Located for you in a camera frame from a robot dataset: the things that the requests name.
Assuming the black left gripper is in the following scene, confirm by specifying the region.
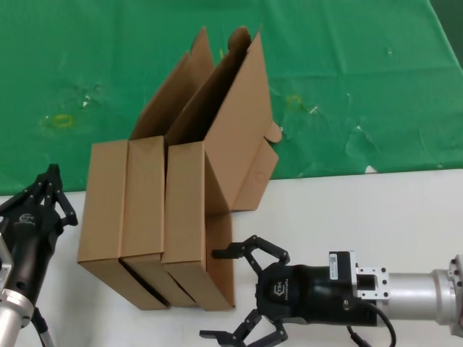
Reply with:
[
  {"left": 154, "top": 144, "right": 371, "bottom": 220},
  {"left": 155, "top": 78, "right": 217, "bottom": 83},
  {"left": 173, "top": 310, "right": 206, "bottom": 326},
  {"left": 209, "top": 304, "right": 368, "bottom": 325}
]
[{"left": 0, "top": 163, "right": 80, "bottom": 305}]

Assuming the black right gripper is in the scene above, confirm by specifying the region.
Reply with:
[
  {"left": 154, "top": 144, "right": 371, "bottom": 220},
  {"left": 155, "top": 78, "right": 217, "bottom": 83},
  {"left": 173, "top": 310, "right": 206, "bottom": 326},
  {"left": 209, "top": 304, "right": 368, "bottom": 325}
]
[{"left": 199, "top": 234, "right": 380, "bottom": 347}]

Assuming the brown cardboard box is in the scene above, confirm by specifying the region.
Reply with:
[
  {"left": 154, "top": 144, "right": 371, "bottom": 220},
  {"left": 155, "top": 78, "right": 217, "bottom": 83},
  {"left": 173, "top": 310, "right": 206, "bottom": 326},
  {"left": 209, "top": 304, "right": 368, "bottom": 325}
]
[
  {"left": 76, "top": 27, "right": 216, "bottom": 312},
  {"left": 161, "top": 24, "right": 284, "bottom": 312},
  {"left": 121, "top": 27, "right": 251, "bottom": 309}
]

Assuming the green table cloth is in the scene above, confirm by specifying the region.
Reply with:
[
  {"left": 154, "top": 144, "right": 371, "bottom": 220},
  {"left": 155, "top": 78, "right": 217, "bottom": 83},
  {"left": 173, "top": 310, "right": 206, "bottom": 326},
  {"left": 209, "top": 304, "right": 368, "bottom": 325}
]
[{"left": 0, "top": 0, "right": 463, "bottom": 197}]

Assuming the silver left wrist bracket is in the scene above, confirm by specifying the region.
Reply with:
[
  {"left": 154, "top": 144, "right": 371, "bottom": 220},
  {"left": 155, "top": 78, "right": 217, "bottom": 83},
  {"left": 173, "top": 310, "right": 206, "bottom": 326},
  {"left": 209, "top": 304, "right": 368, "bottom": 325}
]
[{"left": 0, "top": 233, "right": 14, "bottom": 281}]

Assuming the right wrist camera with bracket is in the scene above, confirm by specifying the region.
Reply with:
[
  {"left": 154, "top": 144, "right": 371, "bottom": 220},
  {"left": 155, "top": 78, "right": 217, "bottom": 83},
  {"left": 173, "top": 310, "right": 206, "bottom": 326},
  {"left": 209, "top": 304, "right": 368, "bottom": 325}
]
[{"left": 327, "top": 249, "right": 390, "bottom": 301}]

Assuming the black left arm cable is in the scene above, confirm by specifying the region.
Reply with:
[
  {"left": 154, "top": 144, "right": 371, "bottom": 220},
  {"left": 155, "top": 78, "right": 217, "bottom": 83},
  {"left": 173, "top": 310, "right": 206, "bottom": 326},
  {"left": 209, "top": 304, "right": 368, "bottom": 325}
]
[{"left": 33, "top": 306, "right": 56, "bottom": 347}]

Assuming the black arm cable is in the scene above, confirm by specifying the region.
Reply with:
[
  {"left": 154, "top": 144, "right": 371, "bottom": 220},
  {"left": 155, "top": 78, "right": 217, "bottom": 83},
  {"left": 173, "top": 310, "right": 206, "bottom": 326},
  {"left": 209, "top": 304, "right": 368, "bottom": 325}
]
[
  {"left": 345, "top": 307, "right": 397, "bottom": 347},
  {"left": 33, "top": 306, "right": 56, "bottom": 347}
]

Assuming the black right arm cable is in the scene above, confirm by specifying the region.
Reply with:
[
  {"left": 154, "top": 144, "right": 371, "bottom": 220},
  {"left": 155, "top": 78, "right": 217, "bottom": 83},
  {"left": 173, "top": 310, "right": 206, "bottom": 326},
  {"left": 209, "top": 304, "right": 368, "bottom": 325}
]
[{"left": 345, "top": 307, "right": 397, "bottom": 347}]

